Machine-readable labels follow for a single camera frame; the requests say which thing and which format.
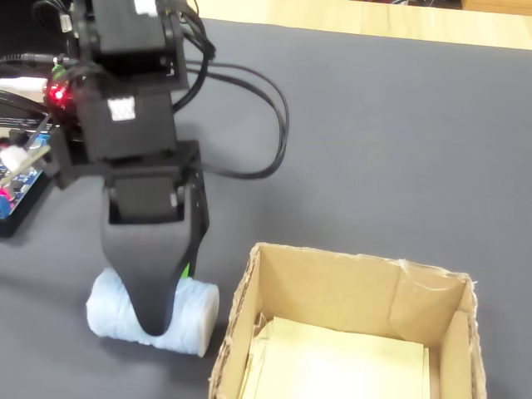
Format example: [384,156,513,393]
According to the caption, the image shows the white yarn block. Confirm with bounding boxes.
[85,268,220,357]

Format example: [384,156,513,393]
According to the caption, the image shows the brown cardboard box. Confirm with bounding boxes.
[207,242,488,399]

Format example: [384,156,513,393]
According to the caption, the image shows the thin black servo wires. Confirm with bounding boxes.
[182,6,217,110]

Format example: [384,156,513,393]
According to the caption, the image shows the black power plug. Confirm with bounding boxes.
[0,52,55,67]

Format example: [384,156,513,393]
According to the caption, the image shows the white cable plug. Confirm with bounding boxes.
[0,76,49,103]

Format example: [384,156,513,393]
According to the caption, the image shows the small board with red light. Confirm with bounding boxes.
[44,81,72,112]

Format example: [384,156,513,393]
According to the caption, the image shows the pale yellow paper sheet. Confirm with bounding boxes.
[239,316,431,399]

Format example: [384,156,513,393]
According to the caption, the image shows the dark grey table mat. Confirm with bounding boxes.
[0,16,532,399]

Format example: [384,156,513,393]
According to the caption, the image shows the thick black camera cable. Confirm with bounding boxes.
[170,62,291,180]

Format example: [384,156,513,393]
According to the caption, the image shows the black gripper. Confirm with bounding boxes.
[52,132,210,337]

